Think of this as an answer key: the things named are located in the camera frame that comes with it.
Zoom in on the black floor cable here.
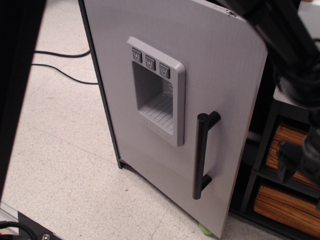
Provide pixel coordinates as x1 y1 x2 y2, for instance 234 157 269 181
33 49 91 58
31 63 99 85

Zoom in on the black floor cable lower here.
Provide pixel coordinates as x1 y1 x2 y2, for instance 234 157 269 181
31 63 99 85

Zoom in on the black floor cable upper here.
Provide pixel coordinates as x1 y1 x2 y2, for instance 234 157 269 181
33 49 91 58

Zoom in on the dark shelf cabinet frame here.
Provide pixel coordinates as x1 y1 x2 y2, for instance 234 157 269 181
230 100 320 240

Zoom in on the grey toy fridge door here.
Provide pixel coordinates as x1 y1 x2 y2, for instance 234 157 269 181
79 0 267 238

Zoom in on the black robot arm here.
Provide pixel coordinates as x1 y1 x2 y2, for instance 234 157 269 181
219 0 320 184

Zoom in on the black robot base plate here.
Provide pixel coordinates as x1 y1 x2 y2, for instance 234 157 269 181
0 200 65 240

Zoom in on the green toy pear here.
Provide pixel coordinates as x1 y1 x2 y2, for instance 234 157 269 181
198 223 212 236

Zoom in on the black cylindrical door handle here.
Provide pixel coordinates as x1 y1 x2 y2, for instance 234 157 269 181
192 111 221 200

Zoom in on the woven storage basket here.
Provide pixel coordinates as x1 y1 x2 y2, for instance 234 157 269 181
266 124 320 189
253 185 320 238

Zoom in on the grey ice dispenser panel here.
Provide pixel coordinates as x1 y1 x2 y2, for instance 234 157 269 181
126 36 186 147

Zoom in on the lower woven storage basket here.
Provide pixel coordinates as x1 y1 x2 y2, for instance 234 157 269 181
253 185 320 238

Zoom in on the upper woven storage basket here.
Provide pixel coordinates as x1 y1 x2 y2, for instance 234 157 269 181
266 124 320 189

